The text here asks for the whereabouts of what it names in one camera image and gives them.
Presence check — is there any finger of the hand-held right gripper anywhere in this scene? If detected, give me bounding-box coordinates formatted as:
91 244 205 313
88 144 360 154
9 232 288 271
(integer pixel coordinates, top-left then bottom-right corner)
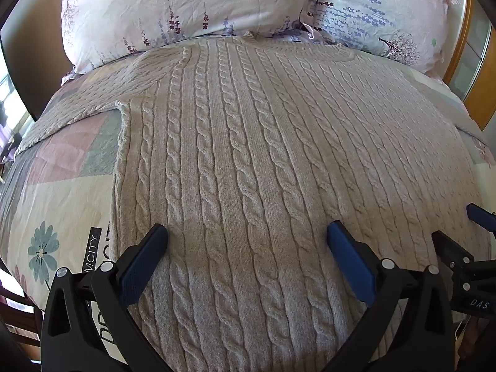
466 203 496 237
431 230 476 276

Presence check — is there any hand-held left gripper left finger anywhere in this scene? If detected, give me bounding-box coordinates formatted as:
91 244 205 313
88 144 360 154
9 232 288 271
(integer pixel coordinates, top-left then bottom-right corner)
40 224 169 372

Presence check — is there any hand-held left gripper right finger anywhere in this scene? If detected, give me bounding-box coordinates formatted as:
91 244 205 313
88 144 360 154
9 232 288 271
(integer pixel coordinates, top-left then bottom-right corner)
326 220 457 372

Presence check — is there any beige cable-knit sweater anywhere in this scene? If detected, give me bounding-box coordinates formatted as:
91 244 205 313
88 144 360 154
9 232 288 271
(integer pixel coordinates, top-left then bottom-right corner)
15 35 489 372

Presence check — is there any patchwork printed bed quilt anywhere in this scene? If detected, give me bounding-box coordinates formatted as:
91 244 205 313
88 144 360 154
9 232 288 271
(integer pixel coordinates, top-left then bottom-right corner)
0 31 496 372

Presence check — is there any dark wooden chair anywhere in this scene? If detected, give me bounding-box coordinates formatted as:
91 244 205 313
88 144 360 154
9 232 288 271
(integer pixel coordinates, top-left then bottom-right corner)
0 258 44 357

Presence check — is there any wooden headboard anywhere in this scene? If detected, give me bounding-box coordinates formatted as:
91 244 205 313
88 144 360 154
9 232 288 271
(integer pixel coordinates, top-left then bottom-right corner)
442 0 496 132

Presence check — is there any floral pillow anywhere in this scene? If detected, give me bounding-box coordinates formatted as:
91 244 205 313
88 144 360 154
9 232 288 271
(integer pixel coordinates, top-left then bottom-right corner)
300 0 460 78
52 0 311 74

